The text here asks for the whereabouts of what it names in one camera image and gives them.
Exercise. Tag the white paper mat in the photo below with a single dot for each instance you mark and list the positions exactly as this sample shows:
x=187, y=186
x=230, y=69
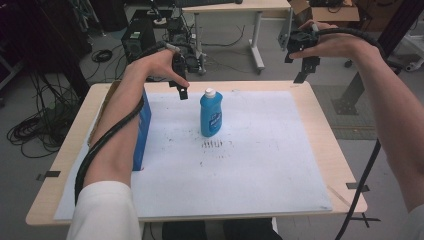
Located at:
x=240, y=166

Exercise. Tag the black tape strip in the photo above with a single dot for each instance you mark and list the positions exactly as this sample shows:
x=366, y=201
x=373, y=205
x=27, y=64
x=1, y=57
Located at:
x=357, y=187
x=50, y=174

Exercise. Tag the person's left hand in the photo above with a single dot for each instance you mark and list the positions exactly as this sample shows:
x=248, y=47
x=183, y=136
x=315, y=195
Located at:
x=155, y=65

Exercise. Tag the person's right hand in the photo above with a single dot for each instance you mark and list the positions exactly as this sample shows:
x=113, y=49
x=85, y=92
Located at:
x=340, y=43

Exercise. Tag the blue cardboard box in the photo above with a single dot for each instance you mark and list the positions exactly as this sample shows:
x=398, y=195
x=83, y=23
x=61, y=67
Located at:
x=143, y=133

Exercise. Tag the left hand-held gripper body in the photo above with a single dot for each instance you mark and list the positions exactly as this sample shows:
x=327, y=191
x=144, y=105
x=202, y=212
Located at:
x=180, y=65

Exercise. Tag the black metal stand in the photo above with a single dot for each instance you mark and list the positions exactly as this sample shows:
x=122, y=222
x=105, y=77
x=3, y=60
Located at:
x=353, y=96

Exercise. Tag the blue dish soap bottle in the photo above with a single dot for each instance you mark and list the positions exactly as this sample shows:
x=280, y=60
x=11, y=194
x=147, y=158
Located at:
x=211, y=115

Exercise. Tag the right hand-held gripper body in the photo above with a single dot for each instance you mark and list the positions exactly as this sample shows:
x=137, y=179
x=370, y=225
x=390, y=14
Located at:
x=301, y=40

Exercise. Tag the white desk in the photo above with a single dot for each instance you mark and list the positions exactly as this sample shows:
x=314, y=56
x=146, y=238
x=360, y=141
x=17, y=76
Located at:
x=233, y=8

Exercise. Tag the black electronic equipment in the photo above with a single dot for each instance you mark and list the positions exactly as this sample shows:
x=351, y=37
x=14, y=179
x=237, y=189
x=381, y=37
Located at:
x=186, y=43

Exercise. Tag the black computer tower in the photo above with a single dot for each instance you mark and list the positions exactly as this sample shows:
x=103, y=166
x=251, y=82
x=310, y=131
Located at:
x=137, y=40

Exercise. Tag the brown cardboard box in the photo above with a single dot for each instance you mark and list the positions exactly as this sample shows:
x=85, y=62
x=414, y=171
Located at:
x=333, y=13

